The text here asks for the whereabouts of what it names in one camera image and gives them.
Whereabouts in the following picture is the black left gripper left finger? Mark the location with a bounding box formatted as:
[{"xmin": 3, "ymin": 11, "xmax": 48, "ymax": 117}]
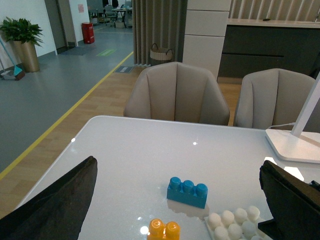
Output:
[{"xmin": 0, "ymin": 156, "xmax": 98, "ymax": 240}]

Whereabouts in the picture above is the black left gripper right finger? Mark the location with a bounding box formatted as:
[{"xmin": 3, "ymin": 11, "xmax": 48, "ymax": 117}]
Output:
[{"xmin": 258, "ymin": 160, "xmax": 320, "ymax": 240}]

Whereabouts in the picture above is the white studded base plate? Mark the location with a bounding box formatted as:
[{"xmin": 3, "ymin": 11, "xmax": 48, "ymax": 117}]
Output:
[{"xmin": 204, "ymin": 205, "xmax": 271, "ymax": 240}]

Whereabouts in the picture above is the yellow two-stud block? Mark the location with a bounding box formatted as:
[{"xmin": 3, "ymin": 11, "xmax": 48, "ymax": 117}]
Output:
[{"xmin": 147, "ymin": 218, "xmax": 181, "ymax": 240}]

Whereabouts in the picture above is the blue three-stud block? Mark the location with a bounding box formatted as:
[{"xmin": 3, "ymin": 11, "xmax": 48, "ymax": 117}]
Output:
[{"xmin": 166, "ymin": 176, "xmax": 208, "ymax": 209}]

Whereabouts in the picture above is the white desk lamp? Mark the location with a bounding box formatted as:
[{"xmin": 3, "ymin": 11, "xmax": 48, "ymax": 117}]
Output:
[{"xmin": 265, "ymin": 76, "xmax": 320, "ymax": 164}]

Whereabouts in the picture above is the beige right chair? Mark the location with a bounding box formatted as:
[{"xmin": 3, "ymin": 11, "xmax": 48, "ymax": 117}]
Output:
[{"xmin": 233, "ymin": 68, "xmax": 315, "ymax": 130}]

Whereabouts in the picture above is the beige chair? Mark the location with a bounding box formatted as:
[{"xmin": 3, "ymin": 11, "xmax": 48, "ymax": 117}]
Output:
[
  {"xmin": 123, "ymin": 62, "xmax": 230, "ymax": 126},
  {"xmin": 233, "ymin": 68, "xmax": 315, "ymax": 130}
]

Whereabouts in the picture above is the teal broom and dustpan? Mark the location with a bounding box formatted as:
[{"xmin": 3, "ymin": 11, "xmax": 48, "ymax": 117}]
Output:
[{"xmin": 0, "ymin": 40, "xmax": 25, "ymax": 81}]

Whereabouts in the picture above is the beige left chair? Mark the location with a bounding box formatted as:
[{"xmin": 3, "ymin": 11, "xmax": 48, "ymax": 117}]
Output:
[{"xmin": 123, "ymin": 62, "xmax": 230, "ymax": 126}]

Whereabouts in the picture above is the dark kitchen counter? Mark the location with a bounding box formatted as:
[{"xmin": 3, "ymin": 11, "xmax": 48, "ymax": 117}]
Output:
[{"xmin": 218, "ymin": 22, "xmax": 320, "ymax": 78}]

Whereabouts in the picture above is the green potted plant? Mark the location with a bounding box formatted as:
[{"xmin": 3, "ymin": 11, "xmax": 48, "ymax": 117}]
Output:
[{"xmin": 0, "ymin": 17, "xmax": 43, "ymax": 73}]

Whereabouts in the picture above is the red bin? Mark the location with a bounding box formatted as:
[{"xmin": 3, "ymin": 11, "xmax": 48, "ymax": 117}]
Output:
[{"xmin": 81, "ymin": 22, "xmax": 95, "ymax": 44}]

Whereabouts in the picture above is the white cabinet column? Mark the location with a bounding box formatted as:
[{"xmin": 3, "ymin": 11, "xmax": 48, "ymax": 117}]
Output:
[{"xmin": 182, "ymin": 0, "xmax": 231, "ymax": 77}]

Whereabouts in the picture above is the grey curtain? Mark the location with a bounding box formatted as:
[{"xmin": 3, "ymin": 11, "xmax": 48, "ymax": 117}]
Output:
[{"xmin": 132, "ymin": 0, "xmax": 188, "ymax": 65}]

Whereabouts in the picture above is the white lamp cable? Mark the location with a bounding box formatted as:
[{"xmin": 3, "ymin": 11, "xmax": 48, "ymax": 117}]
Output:
[{"xmin": 267, "ymin": 121, "xmax": 296, "ymax": 130}]

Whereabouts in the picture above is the woven basket with handles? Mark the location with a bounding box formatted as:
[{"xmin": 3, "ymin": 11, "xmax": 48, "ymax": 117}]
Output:
[{"xmin": 149, "ymin": 43, "xmax": 174, "ymax": 66}]

